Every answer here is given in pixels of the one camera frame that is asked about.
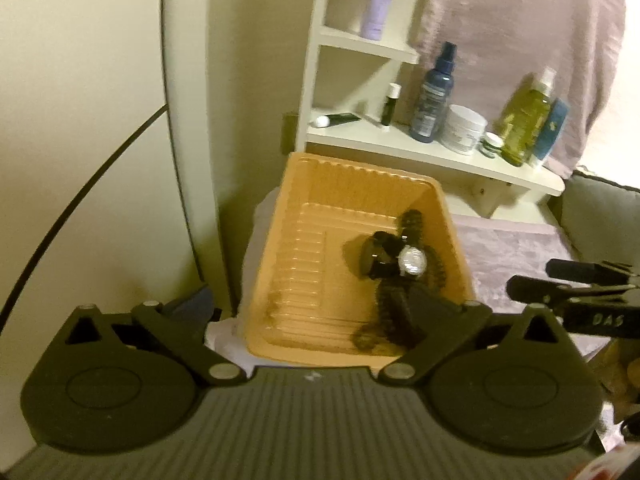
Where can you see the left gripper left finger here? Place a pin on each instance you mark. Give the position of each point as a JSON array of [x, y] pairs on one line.
[[179, 327]]

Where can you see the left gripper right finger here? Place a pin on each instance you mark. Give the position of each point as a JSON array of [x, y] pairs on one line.
[[431, 327]]

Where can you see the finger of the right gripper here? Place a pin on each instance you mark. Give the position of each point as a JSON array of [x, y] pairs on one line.
[[603, 273], [535, 291]]

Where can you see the silver face wristwatch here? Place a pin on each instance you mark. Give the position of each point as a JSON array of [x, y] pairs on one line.
[[405, 259]]

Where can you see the black band watch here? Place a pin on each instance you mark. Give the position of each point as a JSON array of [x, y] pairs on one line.
[[367, 248]]

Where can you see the orange plastic tray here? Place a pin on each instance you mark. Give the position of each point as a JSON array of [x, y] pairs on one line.
[[309, 297]]

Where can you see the person right hand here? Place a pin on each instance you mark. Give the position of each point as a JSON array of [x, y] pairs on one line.
[[616, 366]]

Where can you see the mauve towel on bed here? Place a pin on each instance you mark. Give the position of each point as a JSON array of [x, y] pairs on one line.
[[495, 250]]

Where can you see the grey green pillow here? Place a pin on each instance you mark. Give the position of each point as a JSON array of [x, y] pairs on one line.
[[600, 218]]

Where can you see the small green white jar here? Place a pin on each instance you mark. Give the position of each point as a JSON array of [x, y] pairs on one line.
[[490, 145]]

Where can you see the blue white tube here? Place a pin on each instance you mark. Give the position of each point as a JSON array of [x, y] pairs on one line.
[[549, 133]]

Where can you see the white cream jar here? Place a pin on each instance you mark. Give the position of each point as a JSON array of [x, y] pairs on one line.
[[462, 129]]

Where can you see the green olive spray bottle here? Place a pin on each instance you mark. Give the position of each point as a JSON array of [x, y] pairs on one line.
[[529, 109]]

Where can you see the blue spray bottle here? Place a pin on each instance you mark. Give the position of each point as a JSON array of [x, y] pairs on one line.
[[435, 91]]

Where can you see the dark green pen tube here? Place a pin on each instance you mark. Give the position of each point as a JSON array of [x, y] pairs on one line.
[[332, 120]]

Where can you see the black white lip balm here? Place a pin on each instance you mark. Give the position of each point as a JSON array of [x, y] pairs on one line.
[[391, 98]]

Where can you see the mauve hanging towel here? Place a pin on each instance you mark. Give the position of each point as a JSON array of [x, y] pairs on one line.
[[501, 42]]

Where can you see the cream corner shelf unit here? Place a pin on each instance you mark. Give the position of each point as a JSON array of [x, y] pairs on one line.
[[356, 103]]

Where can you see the lavender tube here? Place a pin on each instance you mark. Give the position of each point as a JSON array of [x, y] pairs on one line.
[[381, 2]]

